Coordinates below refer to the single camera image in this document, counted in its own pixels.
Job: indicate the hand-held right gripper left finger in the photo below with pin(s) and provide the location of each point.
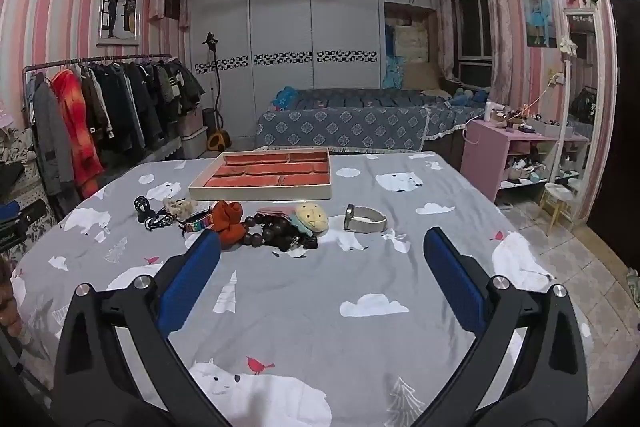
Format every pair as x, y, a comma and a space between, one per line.
197, 267

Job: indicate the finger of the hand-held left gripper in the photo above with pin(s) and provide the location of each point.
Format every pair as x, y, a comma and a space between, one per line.
31, 212

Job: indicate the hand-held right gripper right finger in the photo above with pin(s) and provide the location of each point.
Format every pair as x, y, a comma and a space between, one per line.
450, 267

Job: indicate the orange scrunchie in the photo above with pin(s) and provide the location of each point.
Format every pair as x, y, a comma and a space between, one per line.
227, 222

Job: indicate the beige fluffy scrunchie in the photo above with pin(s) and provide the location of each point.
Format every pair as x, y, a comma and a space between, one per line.
179, 207

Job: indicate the black hair claw clip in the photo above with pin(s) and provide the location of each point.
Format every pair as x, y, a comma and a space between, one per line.
141, 205

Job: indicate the pink hair clip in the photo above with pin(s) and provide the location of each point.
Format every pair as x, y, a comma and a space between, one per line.
275, 210

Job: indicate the beige tray with red lining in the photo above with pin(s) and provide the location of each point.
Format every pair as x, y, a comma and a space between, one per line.
265, 174

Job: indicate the yellow plush face hair clip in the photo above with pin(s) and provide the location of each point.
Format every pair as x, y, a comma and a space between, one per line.
312, 217

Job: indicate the person's left hand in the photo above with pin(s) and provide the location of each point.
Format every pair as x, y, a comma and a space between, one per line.
7, 297

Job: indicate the pile of clothes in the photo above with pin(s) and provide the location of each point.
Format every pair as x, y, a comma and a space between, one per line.
15, 142

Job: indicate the grey bear printed blanket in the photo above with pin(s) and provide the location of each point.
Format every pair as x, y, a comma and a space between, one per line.
310, 307

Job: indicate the pink shelf table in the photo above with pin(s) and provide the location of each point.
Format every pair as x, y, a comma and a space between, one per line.
482, 152

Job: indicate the small white stool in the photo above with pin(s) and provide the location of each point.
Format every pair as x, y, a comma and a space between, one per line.
559, 194

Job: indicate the stacked plastic storage bins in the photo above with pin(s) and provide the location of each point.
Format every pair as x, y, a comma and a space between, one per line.
192, 132

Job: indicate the row of hanging clothes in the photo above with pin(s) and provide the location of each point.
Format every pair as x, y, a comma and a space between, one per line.
125, 102

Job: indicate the standing garment steamer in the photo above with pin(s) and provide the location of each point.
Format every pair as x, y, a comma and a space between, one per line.
216, 107

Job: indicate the white hair dryer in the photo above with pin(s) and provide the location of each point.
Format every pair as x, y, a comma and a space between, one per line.
494, 109

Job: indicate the metal clothes rack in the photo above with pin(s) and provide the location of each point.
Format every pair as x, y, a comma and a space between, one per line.
100, 58

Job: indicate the bed with blue patterned cover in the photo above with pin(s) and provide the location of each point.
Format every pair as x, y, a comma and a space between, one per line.
350, 122

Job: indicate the blue plush toy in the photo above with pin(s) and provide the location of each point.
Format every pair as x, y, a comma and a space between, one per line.
286, 98

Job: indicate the white framed standing mirror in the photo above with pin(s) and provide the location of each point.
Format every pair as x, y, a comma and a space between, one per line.
582, 107

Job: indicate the stack of bedding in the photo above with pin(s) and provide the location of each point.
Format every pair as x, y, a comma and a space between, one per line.
407, 57

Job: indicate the pink floral curtain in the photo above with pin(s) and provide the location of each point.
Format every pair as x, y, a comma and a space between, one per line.
445, 27
497, 32

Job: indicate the white sliding door wardrobe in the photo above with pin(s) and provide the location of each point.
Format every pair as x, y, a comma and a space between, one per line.
310, 22

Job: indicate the couple photo wall poster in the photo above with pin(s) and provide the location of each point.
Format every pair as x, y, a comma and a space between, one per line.
538, 12

